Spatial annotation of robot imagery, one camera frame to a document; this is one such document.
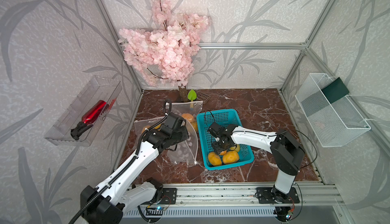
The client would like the green-yellow potato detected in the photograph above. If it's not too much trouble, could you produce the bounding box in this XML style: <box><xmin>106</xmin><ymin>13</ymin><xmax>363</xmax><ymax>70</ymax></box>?
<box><xmin>230</xmin><ymin>144</ymin><xmax>241</xmax><ymax>153</ymax></box>

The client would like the clear zipper bag with dots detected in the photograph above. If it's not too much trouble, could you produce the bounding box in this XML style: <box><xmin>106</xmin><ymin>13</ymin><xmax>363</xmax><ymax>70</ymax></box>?
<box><xmin>134</xmin><ymin>116</ymin><xmax>164</xmax><ymax>141</ymax></box>

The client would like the large brown potato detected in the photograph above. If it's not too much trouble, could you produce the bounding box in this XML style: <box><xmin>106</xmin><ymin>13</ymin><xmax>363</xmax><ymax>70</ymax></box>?
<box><xmin>222</xmin><ymin>151</ymin><xmax>240</xmax><ymax>165</ymax></box>

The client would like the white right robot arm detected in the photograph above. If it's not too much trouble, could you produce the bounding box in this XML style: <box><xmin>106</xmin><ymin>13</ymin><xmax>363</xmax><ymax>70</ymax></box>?
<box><xmin>207</xmin><ymin>122</ymin><xmax>306</xmax><ymax>200</ymax></box>

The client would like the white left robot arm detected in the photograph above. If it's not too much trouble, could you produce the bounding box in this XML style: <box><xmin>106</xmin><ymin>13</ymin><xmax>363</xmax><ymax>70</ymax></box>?
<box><xmin>70</xmin><ymin>113</ymin><xmax>189</xmax><ymax>224</ymax></box>

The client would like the teal plastic basket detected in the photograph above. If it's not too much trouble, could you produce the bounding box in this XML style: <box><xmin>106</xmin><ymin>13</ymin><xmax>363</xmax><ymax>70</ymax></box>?
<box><xmin>196</xmin><ymin>108</ymin><xmax>255</xmax><ymax>171</ymax></box>

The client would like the green toy shovel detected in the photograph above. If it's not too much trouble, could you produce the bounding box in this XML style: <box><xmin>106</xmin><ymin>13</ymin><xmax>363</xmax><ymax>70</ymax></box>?
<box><xmin>187</xmin><ymin>90</ymin><xmax>197</xmax><ymax>110</ymax></box>

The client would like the tan toy rake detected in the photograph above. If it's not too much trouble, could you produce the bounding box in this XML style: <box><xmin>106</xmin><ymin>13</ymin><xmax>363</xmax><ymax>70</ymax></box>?
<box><xmin>197</xmin><ymin>93</ymin><xmax>211</xmax><ymax>104</ymax></box>

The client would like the pink cherry blossom tree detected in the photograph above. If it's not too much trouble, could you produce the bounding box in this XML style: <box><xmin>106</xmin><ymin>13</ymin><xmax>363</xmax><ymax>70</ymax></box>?
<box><xmin>118</xmin><ymin>0</ymin><xmax>212</xmax><ymax>102</ymax></box>

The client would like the dark green card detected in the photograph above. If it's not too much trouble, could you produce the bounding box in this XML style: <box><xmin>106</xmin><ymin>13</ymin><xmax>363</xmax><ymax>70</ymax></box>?
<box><xmin>322</xmin><ymin>77</ymin><xmax>350</xmax><ymax>104</ymax></box>

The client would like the clear acrylic wall shelf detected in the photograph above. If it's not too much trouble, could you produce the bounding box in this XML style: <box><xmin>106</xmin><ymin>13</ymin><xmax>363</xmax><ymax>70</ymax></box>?
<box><xmin>44</xmin><ymin>75</ymin><xmax>122</xmax><ymax>147</ymax></box>

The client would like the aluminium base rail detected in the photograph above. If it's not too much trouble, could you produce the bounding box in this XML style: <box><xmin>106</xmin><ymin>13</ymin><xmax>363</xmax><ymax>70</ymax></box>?
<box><xmin>120</xmin><ymin>181</ymin><xmax>345</xmax><ymax>219</ymax></box>

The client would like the white wire wall basket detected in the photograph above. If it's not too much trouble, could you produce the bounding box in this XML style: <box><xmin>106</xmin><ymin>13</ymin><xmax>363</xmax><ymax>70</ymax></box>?
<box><xmin>295</xmin><ymin>73</ymin><xmax>371</xmax><ymax>147</ymax></box>

